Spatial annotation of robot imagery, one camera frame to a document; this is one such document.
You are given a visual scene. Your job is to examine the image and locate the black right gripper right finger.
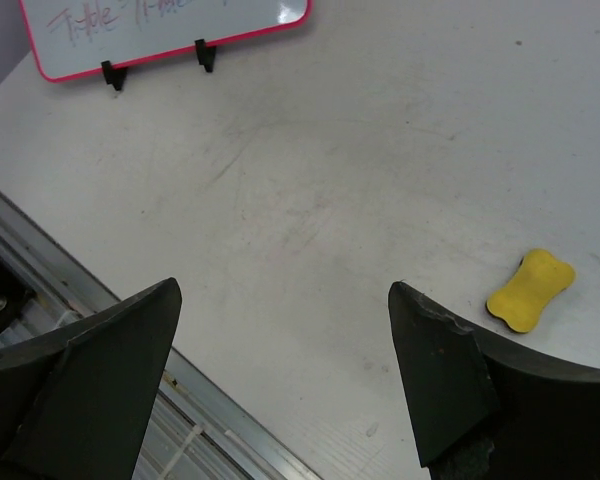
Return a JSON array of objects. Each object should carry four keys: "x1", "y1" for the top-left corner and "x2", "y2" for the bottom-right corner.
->
[{"x1": 388, "y1": 282, "x2": 600, "y2": 479}]

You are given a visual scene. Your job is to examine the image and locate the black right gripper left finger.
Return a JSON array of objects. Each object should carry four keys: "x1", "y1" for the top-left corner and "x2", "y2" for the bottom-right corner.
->
[{"x1": 0, "y1": 278, "x2": 182, "y2": 479}]

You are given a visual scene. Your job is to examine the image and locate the yellow whiteboard eraser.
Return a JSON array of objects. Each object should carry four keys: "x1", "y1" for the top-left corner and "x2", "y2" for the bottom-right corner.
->
[{"x1": 485, "y1": 248, "x2": 576, "y2": 334}]

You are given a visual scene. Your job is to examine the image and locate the pink framed whiteboard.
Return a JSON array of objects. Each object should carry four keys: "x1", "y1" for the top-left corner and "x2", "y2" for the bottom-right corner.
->
[{"x1": 20, "y1": 0, "x2": 313, "y2": 83}]

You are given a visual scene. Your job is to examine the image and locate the aluminium extrusion rail frame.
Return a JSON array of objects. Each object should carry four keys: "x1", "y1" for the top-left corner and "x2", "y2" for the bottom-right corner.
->
[{"x1": 0, "y1": 192, "x2": 314, "y2": 479}]

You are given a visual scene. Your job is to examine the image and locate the wire easel stand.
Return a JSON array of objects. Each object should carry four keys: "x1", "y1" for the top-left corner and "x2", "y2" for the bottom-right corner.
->
[{"x1": 101, "y1": 39, "x2": 217, "y2": 92}]

